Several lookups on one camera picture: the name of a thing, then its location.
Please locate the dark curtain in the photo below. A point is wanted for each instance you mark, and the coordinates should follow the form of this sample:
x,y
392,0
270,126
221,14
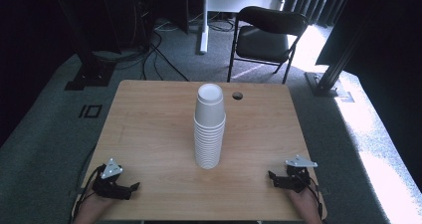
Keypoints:
x,y
312,1

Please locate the white metal desk frame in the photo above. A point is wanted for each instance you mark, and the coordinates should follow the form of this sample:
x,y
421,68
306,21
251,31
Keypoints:
x,y
212,5

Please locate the black folding chair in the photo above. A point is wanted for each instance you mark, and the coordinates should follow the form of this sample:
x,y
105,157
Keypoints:
x,y
265,41

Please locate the person's left hand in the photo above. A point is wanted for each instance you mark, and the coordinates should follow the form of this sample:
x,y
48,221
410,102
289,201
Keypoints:
x,y
91,209

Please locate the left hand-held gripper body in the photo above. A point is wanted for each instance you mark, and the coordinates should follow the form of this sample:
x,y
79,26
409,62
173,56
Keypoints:
x,y
111,180

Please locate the black stand with base plate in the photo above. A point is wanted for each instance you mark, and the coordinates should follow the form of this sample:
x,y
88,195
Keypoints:
x,y
91,71

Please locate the black metal stand with foot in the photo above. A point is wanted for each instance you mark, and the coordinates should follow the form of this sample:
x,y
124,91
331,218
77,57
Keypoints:
x,y
326,78

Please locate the person's right hand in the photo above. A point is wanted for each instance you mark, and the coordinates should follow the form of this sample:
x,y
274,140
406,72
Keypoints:
x,y
303,205

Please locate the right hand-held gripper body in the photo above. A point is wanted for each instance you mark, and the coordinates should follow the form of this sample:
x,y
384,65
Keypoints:
x,y
297,176

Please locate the stack of white paper cups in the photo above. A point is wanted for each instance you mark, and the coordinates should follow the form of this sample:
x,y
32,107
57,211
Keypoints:
x,y
209,131

